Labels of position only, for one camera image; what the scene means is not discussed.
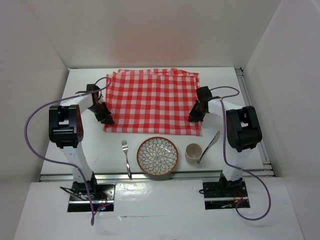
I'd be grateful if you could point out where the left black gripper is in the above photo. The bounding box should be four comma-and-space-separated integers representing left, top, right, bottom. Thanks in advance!
86, 101, 114, 126

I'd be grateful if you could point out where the silver butter knife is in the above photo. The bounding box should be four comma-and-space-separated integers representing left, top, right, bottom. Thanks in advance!
197, 131, 221, 164

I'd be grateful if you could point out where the silver fork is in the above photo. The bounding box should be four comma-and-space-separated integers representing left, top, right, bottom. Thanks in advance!
121, 140, 132, 180

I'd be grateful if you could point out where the beige cup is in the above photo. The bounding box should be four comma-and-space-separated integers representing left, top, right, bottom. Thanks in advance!
185, 143, 203, 164

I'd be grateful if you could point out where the red white checkered cloth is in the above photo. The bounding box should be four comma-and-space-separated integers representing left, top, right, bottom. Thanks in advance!
103, 68, 202, 136

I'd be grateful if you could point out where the floral patterned ceramic bowl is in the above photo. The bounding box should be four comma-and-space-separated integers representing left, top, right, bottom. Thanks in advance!
136, 136, 179, 178

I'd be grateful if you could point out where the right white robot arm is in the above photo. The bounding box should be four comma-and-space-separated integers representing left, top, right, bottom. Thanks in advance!
188, 86, 262, 197

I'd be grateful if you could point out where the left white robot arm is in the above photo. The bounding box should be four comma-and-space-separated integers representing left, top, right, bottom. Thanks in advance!
48, 84, 115, 200

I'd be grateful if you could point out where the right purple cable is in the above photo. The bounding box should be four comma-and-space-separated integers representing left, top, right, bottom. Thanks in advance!
209, 86, 272, 221

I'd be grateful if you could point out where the purple cable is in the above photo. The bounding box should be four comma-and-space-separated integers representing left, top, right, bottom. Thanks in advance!
24, 76, 112, 226
209, 86, 272, 221

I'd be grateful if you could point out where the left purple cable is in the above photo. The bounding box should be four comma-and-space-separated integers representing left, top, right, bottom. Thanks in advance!
24, 76, 112, 226

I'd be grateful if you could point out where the front aluminium rail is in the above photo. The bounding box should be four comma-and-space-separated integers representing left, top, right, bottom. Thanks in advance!
39, 169, 275, 182

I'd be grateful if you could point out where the aluminium rail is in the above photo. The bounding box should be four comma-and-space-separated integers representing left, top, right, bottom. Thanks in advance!
39, 169, 275, 182
234, 66, 275, 176

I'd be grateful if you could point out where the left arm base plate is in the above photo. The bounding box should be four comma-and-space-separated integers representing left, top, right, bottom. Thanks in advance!
60, 183, 116, 213

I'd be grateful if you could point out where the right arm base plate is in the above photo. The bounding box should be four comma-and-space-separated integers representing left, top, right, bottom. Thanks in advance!
198, 181, 251, 210

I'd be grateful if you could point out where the right aluminium rail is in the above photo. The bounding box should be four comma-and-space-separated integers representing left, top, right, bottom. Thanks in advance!
234, 66, 275, 176

